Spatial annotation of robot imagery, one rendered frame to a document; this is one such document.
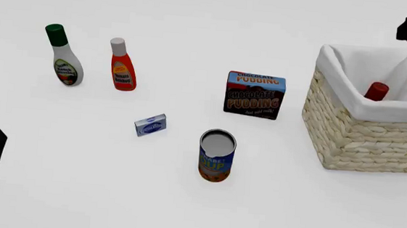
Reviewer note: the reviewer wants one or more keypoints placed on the woven wicker basket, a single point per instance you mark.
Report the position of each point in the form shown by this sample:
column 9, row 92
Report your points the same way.
column 350, row 142

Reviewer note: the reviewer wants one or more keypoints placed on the tomato ketchup bottle grey cap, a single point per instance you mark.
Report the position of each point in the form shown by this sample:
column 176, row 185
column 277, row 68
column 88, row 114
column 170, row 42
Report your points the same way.
column 122, row 70

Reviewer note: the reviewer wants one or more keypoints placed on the small blue cream cheese box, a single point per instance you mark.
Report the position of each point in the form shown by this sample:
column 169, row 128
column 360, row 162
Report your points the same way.
column 150, row 125

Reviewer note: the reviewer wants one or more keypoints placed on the ranch dressing bottle green cap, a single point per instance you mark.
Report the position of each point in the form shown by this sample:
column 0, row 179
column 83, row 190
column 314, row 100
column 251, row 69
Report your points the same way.
column 65, row 62

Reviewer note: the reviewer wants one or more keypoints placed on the red-capped bbq sauce bottle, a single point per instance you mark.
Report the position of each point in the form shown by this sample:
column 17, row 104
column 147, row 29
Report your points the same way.
column 376, row 91

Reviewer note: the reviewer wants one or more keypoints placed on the white cloth basket liner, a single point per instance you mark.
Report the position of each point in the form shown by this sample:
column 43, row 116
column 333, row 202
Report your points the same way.
column 352, row 76

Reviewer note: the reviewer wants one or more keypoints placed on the chocolate pudding box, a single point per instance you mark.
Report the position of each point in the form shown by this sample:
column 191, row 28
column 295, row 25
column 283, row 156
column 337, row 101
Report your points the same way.
column 254, row 96

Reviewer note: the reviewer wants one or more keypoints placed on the alphabet soup can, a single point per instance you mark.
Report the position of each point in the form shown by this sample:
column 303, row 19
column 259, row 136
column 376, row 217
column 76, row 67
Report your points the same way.
column 216, row 158

